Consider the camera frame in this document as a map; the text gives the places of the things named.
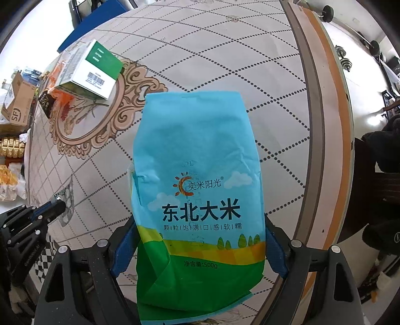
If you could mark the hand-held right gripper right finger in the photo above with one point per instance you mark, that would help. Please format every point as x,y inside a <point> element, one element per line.
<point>278,253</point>

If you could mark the blue green rice bag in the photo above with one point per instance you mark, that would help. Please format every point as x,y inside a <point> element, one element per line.
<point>193,156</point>

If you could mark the floor barbell with plates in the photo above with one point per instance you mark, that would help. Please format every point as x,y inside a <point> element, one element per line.
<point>374,47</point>

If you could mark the green white carton box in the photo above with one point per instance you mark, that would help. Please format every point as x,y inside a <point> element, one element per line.
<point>89,73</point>

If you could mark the orange snack bag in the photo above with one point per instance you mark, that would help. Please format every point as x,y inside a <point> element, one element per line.
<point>47,100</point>

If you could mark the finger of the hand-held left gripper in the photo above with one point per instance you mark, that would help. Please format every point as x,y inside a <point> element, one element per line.
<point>22,222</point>
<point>51,208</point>

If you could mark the brown cardboard box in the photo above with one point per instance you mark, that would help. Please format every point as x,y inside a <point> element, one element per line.
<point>18,101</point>

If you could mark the black jacket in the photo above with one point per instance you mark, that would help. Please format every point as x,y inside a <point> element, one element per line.
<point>382,147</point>

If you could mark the wooden table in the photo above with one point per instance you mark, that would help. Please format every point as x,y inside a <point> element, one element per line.
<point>315,47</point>

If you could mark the golden bottle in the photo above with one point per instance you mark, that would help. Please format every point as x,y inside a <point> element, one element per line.
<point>11,147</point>

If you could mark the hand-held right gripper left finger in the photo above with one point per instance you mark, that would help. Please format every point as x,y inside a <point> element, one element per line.
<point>125,248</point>

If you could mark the small dumbbell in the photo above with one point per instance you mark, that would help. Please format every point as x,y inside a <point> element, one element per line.
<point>344,61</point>

